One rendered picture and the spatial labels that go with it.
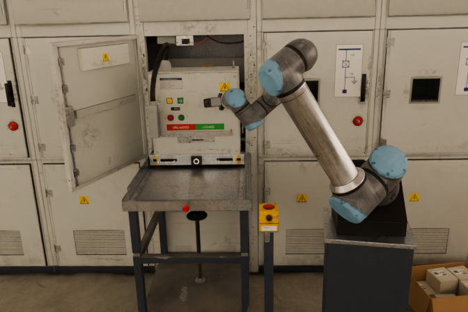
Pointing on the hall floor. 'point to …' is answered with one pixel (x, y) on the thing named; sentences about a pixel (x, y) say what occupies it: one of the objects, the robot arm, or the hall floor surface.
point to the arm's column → (366, 278)
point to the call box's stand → (269, 271)
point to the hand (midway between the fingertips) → (217, 102)
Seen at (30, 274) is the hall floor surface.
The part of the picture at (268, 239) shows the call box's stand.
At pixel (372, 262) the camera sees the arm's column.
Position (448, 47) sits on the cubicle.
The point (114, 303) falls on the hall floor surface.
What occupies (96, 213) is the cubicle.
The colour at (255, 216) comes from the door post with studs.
